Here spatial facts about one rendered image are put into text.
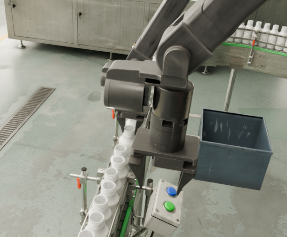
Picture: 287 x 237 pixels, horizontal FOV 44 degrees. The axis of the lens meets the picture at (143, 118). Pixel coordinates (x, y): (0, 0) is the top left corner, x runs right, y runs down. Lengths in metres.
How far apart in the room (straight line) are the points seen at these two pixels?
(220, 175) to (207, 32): 1.28
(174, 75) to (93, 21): 4.24
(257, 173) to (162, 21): 0.96
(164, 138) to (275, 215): 2.29
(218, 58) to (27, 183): 1.70
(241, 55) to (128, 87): 2.31
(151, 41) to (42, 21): 4.03
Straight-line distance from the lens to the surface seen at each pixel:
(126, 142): 1.13
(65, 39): 4.89
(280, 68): 2.78
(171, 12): 0.94
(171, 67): 0.46
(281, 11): 6.50
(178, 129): 0.52
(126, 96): 0.51
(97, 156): 3.00
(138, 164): 0.56
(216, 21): 0.46
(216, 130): 1.91
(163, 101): 0.50
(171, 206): 1.00
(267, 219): 2.72
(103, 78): 1.04
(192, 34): 0.46
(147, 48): 0.97
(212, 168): 1.66
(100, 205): 0.92
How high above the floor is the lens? 1.81
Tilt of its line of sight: 31 degrees down
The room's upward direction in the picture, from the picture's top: 5 degrees clockwise
